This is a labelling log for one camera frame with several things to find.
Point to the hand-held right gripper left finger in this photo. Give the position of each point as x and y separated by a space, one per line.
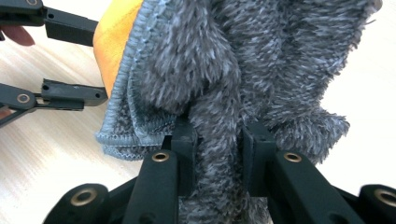
183 149

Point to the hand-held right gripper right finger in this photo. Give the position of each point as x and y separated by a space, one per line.
258 155

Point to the orange plush toy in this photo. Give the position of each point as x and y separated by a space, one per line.
113 40

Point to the grey fluffy cloth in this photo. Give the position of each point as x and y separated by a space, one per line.
236 68

